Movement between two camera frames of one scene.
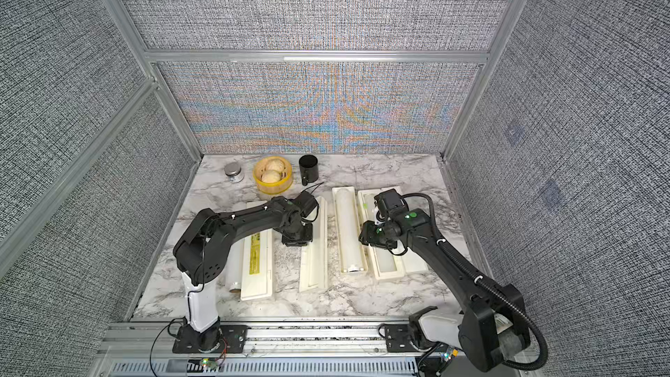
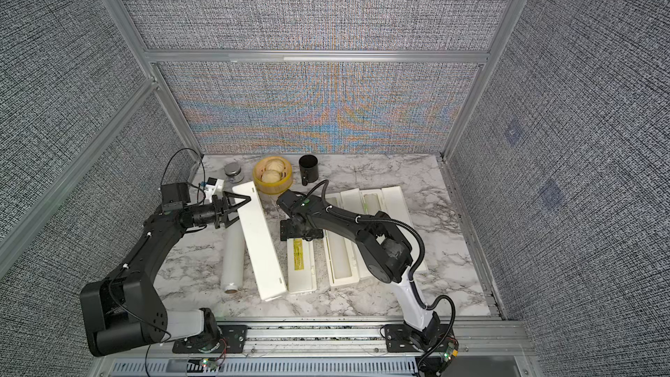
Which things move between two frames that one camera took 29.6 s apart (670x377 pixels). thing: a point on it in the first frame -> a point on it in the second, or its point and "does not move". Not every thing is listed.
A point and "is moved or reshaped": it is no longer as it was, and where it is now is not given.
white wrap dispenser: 352,250 is moved or reshaped
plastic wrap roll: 234,267 does not move
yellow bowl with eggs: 273,174 does not move
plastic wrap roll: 386,257 is moved or reshaped
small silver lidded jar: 235,173 does not move
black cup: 308,168 does not move
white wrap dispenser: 256,266 is moved or reshaped
